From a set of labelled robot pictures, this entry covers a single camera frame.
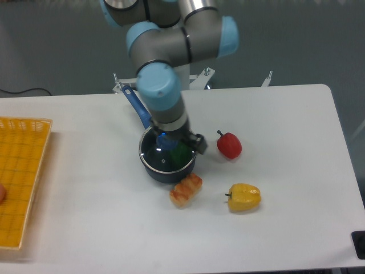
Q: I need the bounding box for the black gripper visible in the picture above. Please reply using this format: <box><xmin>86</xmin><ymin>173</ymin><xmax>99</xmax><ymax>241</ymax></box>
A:
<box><xmin>149</xmin><ymin>119</ymin><xmax>208</xmax><ymax>155</ymax></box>

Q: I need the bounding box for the glass lid with blue knob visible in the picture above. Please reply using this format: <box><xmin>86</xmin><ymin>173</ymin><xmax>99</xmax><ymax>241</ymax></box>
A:
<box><xmin>139</xmin><ymin>127</ymin><xmax>196</xmax><ymax>173</ymax></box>

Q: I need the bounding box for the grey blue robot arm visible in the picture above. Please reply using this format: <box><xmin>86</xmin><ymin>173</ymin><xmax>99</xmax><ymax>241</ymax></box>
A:
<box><xmin>100</xmin><ymin>1</ymin><xmax>240</xmax><ymax>154</ymax></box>

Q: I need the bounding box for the green bell pepper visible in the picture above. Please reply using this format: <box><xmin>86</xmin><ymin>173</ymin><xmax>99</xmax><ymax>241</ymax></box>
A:
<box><xmin>169</xmin><ymin>143</ymin><xmax>191</xmax><ymax>170</ymax></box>

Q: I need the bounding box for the red bell pepper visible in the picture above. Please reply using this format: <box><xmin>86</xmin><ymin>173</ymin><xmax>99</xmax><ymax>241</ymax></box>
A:
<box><xmin>217</xmin><ymin>130</ymin><xmax>242</xmax><ymax>159</ymax></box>

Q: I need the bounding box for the toy bread loaf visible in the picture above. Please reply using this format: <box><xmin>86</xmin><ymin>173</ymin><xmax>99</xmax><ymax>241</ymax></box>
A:
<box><xmin>169</xmin><ymin>173</ymin><xmax>203</xmax><ymax>208</ymax></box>

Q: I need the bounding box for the yellow bell pepper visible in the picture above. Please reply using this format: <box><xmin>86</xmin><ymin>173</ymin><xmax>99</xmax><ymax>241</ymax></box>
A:
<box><xmin>225</xmin><ymin>183</ymin><xmax>261</xmax><ymax>212</ymax></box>

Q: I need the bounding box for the yellow woven basket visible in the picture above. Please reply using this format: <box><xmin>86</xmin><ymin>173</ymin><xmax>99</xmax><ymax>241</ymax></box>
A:
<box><xmin>1</xmin><ymin>116</ymin><xmax>52</xmax><ymax>250</ymax></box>

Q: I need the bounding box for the black table edge device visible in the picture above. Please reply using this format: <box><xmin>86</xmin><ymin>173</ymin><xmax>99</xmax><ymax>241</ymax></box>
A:
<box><xmin>351</xmin><ymin>231</ymin><xmax>365</xmax><ymax>260</ymax></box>

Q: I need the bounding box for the orange round item in basket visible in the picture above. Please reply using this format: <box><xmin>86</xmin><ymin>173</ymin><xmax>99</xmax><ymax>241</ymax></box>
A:
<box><xmin>0</xmin><ymin>184</ymin><xmax>6</xmax><ymax>203</ymax></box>

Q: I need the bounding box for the dark pot with blue handle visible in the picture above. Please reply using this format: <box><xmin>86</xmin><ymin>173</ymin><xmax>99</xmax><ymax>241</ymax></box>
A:
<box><xmin>121</xmin><ymin>86</ymin><xmax>196</xmax><ymax>184</ymax></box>

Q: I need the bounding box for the black floor cable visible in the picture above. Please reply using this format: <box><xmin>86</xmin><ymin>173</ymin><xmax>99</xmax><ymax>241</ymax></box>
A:
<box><xmin>0</xmin><ymin>87</ymin><xmax>52</xmax><ymax>96</ymax></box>

